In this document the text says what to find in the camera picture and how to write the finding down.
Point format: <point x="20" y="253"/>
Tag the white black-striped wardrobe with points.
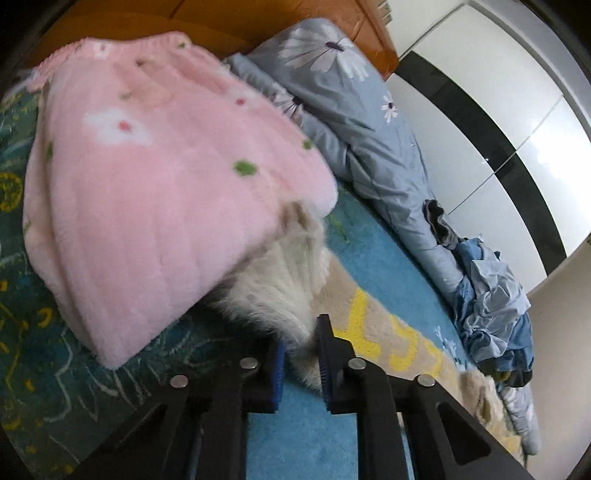
<point x="503" y="134"/>

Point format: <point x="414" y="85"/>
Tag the printed blue-green blanket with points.
<point x="369" y="258"/>

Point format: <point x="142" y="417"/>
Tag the pile of blue clothes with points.
<point x="491" y="309"/>

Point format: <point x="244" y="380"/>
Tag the dark grey garment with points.
<point x="439" y="224"/>

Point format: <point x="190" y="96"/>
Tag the pink fleece floral garment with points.
<point x="152" y="194"/>

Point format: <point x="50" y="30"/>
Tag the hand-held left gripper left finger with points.
<point x="277" y="374"/>

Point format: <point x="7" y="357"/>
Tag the wooden headboard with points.
<point x="258" y="23"/>

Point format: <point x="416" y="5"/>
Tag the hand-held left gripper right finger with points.
<point x="324" y="364"/>

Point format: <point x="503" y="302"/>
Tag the grey-blue floral quilt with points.
<point x="351" y="138"/>

